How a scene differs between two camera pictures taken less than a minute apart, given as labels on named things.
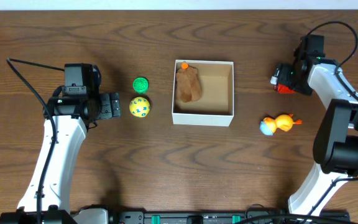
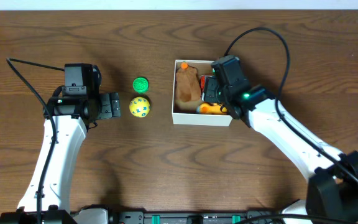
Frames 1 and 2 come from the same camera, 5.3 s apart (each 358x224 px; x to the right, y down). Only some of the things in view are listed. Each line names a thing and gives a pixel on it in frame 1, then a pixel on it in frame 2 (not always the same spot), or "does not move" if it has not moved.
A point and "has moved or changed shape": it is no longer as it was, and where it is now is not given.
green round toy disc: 140,85 does not move
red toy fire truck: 283,89 → 202,79
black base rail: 122,216 does not move
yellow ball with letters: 139,107 does not move
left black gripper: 105,105 does not move
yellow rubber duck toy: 283,122 has moved or changed shape
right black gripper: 291,81 → 212,89
